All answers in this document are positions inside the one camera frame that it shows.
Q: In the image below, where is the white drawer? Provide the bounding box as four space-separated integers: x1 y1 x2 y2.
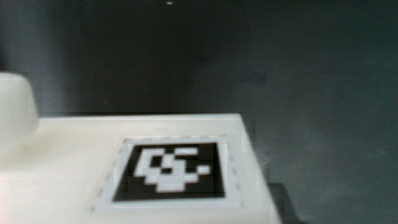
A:
0 72 283 224

